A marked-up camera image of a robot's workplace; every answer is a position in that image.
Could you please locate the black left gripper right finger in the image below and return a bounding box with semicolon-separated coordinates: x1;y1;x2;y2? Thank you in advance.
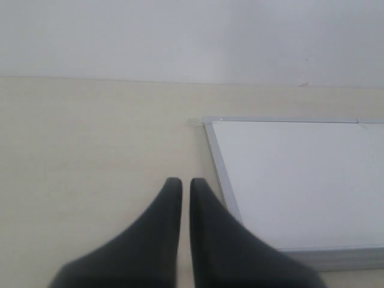
190;178;326;287

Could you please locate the white aluminium-framed whiteboard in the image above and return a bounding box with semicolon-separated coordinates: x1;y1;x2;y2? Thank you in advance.
203;116;383;271

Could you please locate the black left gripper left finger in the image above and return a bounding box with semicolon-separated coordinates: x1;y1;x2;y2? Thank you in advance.
49;178;182;287

